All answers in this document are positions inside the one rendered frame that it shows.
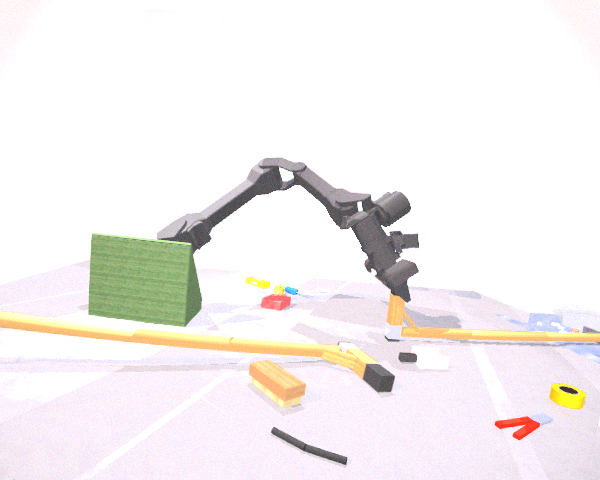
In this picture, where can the red-handled pliers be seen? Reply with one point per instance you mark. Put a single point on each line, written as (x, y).
(531, 423)

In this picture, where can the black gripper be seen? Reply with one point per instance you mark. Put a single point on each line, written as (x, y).
(382, 258)

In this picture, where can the long yellow pole with dark tip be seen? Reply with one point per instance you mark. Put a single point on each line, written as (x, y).
(344, 353)

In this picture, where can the grey bent rod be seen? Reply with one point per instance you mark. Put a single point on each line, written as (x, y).
(307, 448)

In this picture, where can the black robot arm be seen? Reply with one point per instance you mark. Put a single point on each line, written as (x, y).
(342, 205)

